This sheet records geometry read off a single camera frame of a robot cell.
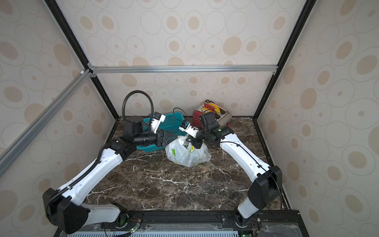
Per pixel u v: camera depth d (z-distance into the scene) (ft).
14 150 1.71
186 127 2.16
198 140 2.24
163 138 2.04
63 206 1.24
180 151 2.39
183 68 3.06
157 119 2.05
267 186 1.37
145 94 1.88
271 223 2.40
